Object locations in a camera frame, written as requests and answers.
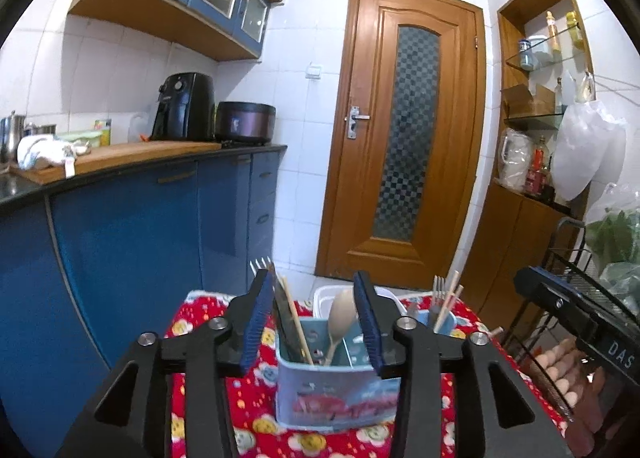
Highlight white plastic container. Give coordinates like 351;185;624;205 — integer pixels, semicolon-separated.
312;285;407;321

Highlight blue wall cabinet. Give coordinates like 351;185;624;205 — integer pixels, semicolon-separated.
67;0;297;63

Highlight person's right hand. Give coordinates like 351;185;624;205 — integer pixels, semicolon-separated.
565;368;626;458

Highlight metal door handle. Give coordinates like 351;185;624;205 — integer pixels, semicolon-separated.
345;106;372;140

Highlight light blue utensil holder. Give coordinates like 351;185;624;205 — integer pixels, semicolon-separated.
274;310;458;434

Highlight clear plastic bag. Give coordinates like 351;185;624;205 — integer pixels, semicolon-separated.
497;128;533;191

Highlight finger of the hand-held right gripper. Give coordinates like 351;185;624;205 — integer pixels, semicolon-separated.
514;265;608;339

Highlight wooden door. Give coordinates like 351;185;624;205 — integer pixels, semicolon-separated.
315;0;487;291

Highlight beige spoon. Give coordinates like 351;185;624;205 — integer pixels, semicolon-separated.
324;288;359;367

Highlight steel tongs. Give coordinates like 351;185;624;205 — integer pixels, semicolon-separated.
271;280;306;359

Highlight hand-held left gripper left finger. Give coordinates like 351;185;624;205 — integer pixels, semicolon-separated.
55;268;277;458

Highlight dark rice cooker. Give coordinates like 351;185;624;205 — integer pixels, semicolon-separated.
215;101;277;146

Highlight cardboard box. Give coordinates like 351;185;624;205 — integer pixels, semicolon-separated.
500;83;556;118

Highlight white plastic bags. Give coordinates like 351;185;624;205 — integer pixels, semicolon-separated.
550;100;628;201

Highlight yellow bottle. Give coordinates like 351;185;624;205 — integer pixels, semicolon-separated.
565;10;583;51

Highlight green leafy vegetables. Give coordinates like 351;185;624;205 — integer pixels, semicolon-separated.
585;208;640;289

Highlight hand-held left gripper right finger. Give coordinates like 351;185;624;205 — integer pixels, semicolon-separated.
352;270;576;458

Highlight white cloth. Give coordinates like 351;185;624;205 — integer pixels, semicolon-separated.
17;134;91;170

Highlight black air fryer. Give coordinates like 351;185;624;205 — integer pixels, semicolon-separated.
150;72;216;141

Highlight black wire rack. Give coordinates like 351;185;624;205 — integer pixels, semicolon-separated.
500;218;640;389

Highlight red smiley flower tablecloth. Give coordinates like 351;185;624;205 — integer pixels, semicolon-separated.
167;290;568;458

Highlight steel pot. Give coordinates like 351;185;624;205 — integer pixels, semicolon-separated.
0;110;27;165

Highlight tray of eggs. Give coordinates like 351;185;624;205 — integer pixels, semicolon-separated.
532;335;586;409

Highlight tall oil bottle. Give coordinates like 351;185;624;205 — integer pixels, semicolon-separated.
545;10;561;51

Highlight blue kitchen base cabinets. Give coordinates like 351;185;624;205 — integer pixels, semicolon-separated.
0;143;288;458

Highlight clear plastic jug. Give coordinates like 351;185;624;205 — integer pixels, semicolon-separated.
127;110;153;143

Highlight red bottles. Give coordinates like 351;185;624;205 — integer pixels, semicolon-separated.
525;135;553;196

